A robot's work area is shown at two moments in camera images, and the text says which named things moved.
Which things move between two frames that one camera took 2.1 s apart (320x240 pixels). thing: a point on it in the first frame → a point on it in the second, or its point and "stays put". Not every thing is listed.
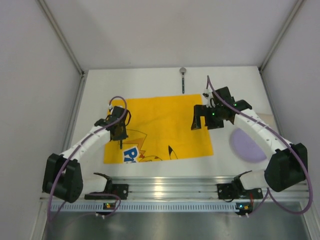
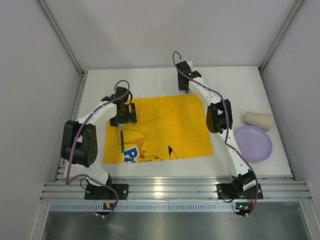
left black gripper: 120,135 → 123,120
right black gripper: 203,113 → 183,85
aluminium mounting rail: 193,187 stays put
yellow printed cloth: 159,128 stays put
